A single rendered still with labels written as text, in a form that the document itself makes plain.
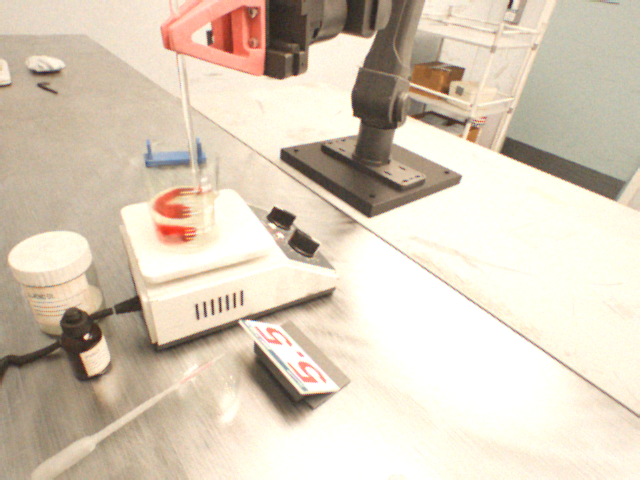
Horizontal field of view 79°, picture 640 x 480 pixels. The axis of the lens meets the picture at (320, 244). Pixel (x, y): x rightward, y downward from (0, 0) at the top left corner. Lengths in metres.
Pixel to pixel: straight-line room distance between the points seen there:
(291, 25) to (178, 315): 0.26
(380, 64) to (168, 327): 0.47
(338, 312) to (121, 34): 1.60
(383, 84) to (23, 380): 0.55
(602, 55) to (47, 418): 3.20
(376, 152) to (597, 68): 2.66
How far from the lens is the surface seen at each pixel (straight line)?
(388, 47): 0.65
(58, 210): 0.63
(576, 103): 3.29
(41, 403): 0.40
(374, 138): 0.67
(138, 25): 1.89
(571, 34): 3.31
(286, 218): 0.46
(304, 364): 0.36
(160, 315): 0.36
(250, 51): 0.34
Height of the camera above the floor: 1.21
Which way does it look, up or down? 36 degrees down
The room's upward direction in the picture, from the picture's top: 7 degrees clockwise
